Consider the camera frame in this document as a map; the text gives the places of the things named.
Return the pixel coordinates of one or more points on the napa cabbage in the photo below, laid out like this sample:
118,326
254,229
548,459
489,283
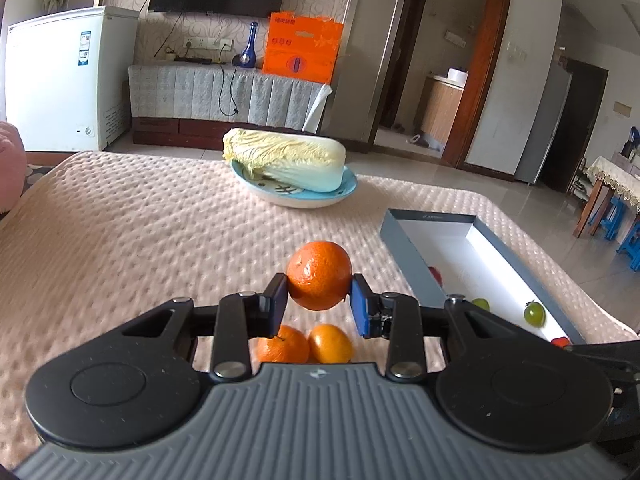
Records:
285,160

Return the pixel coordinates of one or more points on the green fruit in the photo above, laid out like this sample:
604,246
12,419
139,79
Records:
534,314
481,304

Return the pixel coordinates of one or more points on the wooden kitchen cabinet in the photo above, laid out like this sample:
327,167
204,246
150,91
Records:
442,107

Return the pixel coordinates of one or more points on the white light switch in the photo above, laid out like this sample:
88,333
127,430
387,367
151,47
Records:
455,38

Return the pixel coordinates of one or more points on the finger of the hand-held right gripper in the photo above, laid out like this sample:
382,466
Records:
610,357

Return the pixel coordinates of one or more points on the yellow-orange orange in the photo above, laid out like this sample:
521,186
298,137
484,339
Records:
330,344

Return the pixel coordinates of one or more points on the cabinet with grey cloth cover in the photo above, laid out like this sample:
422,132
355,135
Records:
220,95

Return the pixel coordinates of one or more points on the table with lace cloth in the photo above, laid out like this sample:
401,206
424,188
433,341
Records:
612,180

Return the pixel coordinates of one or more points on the white chest freezer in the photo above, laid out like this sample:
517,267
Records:
65,80

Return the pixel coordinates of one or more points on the white wall sockets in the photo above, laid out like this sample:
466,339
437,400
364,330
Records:
207,42

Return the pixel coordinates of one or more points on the pair of slippers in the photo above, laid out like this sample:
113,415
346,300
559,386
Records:
419,141

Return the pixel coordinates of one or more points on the orange tangerine with stem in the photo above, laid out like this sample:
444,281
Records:
284,346

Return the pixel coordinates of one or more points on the orange cardboard box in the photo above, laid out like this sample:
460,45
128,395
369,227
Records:
302,47

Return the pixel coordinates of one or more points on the dark red fruit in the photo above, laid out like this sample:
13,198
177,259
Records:
561,342
436,275

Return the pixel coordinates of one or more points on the light blue plate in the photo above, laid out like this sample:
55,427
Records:
300,199

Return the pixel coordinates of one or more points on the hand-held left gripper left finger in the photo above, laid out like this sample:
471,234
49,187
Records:
275,307

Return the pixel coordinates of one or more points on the dark orange tangerine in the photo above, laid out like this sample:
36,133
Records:
320,275

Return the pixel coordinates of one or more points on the grey box with white inside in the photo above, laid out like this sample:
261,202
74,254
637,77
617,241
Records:
480,260

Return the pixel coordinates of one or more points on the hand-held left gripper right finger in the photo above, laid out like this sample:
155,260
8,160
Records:
360,312

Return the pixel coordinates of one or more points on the blue glass bottle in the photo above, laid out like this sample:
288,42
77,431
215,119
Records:
248,47

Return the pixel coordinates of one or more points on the brown wooden door frame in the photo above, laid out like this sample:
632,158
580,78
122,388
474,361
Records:
482,65

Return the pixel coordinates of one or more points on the blue plastic stool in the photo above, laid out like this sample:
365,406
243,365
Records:
631,246
611,216

